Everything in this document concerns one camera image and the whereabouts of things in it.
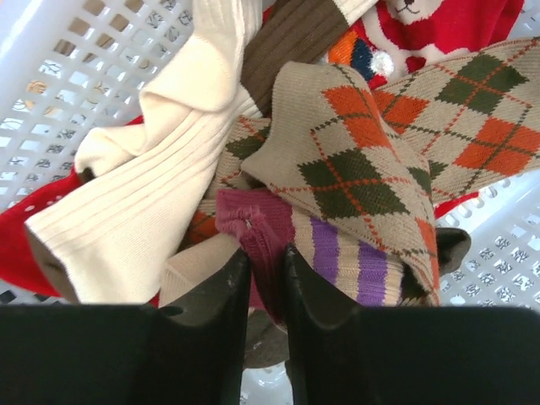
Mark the cream ribbed sock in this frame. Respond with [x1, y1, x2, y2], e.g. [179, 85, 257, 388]
[24, 0, 379, 305]

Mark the brown ribbed sock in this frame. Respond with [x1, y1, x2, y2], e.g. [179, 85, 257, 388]
[240, 1, 348, 118]

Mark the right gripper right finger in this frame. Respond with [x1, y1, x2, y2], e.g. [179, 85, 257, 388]
[284, 246, 539, 404]

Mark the brown sock in basket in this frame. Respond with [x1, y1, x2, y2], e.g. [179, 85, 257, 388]
[436, 228, 472, 276]

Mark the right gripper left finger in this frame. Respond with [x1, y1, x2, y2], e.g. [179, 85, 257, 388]
[1, 251, 251, 404]

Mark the beige orange green argyle sock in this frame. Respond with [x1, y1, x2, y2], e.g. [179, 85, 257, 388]
[181, 37, 539, 305]

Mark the red bear pattern sock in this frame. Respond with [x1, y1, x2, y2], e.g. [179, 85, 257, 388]
[327, 0, 524, 89]

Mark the white plastic laundry basket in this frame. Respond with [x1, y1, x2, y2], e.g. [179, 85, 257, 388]
[0, 0, 540, 405]

